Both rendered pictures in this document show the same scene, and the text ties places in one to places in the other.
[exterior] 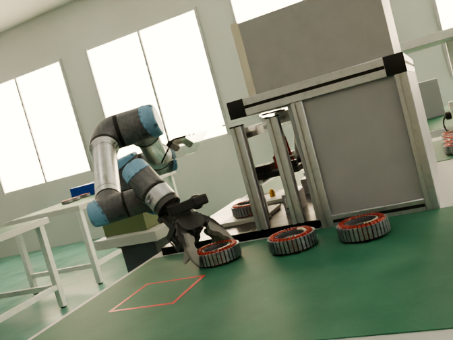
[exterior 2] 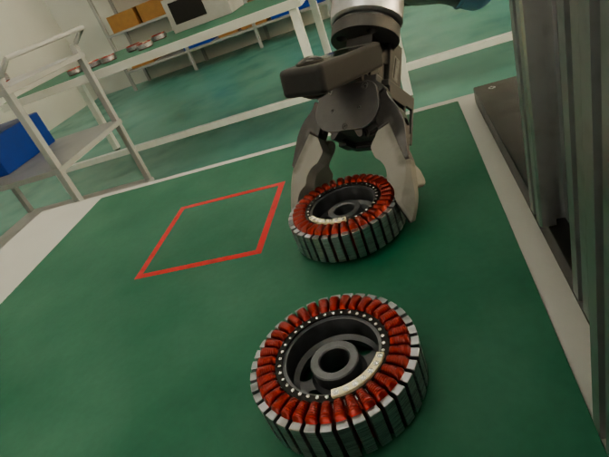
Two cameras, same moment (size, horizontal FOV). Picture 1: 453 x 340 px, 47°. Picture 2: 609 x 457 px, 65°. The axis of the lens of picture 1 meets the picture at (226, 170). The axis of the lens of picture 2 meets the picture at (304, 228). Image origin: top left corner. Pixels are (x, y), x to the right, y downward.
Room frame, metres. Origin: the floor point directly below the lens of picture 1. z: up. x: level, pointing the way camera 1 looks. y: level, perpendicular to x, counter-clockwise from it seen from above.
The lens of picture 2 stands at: (1.16, -0.33, 1.00)
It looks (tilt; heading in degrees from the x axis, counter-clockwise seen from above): 30 degrees down; 86
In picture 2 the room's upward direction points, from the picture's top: 22 degrees counter-clockwise
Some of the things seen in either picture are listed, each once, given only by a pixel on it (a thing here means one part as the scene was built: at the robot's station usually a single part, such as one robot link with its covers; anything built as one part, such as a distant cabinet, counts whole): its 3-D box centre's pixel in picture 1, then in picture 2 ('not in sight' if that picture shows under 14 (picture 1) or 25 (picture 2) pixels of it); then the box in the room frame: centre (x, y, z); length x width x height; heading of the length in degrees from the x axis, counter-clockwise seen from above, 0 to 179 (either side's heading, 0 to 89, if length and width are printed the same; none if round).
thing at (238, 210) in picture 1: (249, 207); not in sight; (1.58, -0.04, 0.80); 0.11 x 0.11 x 0.04
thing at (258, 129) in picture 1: (272, 124); not in sight; (1.65, -0.18, 1.03); 0.62 x 0.01 x 0.03; 157
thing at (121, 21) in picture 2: not in sight; (129, 18); (0.56, 7.22, 0.89); 0.42 x 0.40 x 0.21; 155
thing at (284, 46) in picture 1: (323, 44); not in sight; (1.55, -0.38, 1.22); 0.44 x 0.39 x 0.20; 157
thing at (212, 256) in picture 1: (218, 253); (346, 215); (1.24, 0.07, 0.77); 0.11 x 0.11 x 0.04
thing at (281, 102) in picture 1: (334, 85); not in sight; (1.57, -0.38, 1.09); 0.68 x 0.44 x 0.05; 157
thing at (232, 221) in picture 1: (251, 215); not in sight; (1.58, -0.04, 0.78); 0.15 x 0.15 x 0.01; 67
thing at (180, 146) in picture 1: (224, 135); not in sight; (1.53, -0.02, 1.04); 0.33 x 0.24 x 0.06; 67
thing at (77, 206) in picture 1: (110, 225); not in sight; (5.64, 1.39, 0.38); 1.90 x 0.90 x 0.75; 157
